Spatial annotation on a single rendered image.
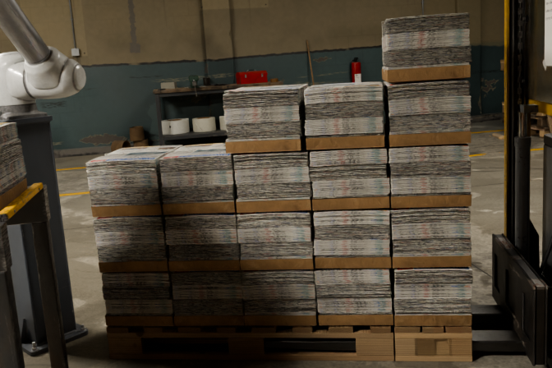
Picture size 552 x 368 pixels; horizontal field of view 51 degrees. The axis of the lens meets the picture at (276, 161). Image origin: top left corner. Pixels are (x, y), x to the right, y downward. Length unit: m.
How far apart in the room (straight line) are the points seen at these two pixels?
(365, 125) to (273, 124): 0.33
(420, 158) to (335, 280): 0.56
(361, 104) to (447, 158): 0.36
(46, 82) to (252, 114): 0.85
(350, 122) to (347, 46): 7.18
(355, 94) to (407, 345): 0.98
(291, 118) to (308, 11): 7.06
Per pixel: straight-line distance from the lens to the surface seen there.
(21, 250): 2.71
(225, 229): 2.26
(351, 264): 2.25
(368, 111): 2.13
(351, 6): 9.34
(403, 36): 2.13
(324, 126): 2.13
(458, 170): 2.19
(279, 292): 2.31
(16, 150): 1.93
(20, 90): 2.61
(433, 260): 2.26
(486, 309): 2.70
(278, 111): 2.14
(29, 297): 2.76
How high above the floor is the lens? 1.16
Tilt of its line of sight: 10 degrees down
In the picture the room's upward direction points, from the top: 4 degrees counter-clockwise
